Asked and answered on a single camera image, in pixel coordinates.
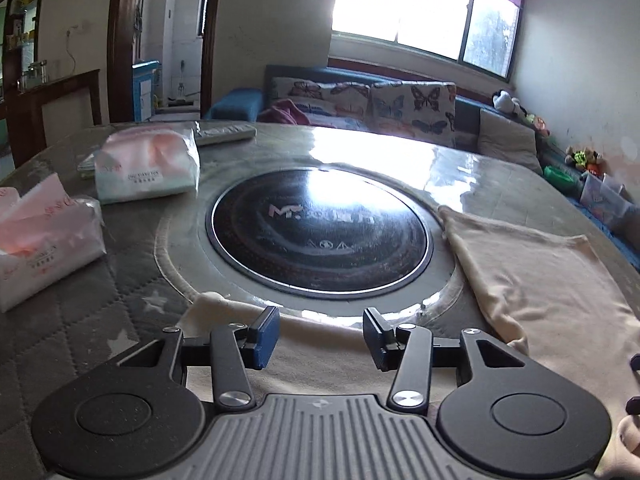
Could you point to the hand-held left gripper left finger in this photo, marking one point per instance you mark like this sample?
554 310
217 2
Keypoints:
262 336

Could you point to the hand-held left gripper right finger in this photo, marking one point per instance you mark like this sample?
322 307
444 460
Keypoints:
376 337

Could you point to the cream garment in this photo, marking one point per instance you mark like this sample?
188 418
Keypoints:
550 300

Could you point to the person's right hand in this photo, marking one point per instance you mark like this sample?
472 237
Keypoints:
629 437

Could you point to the round black induction cooktop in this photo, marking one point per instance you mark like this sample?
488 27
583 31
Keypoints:
320 240

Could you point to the grey quilted table cover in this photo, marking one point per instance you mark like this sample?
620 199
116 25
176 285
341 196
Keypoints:
100 320

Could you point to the clear plastic box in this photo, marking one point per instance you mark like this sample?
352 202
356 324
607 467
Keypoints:
602 200

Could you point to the pink tissue pack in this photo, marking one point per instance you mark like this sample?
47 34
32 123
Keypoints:
40 255
150 170

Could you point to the green bowl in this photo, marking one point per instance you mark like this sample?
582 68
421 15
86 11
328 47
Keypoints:
557 176

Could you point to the grey remote control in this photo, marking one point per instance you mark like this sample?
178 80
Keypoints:
225 133

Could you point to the green and brown plush toy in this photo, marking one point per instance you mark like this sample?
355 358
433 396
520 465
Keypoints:
582 158

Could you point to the butterfly print pillow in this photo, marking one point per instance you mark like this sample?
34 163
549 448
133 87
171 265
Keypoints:
335 117
320 91
415 110

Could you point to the pink cloth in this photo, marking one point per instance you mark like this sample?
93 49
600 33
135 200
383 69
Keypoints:
282 112

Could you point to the blue sofa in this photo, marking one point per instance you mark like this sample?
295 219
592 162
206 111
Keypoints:
240 102

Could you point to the grey pillow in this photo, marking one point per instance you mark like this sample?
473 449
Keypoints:
507 140

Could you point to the pink plush toy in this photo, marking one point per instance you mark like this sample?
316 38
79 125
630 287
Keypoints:
537 124

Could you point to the panda plush toy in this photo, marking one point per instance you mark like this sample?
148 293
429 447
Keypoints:
506 102

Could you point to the blue cabinet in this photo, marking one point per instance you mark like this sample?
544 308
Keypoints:
145 90

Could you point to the dark wooden chair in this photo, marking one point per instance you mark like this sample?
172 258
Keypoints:
30 105

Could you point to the window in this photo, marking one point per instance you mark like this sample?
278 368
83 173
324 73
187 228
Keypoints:
425 5

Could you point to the dark wooden door frame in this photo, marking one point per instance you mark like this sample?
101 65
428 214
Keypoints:
120 35

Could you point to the wooden wall shelf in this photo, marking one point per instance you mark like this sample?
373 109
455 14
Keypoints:
20 20

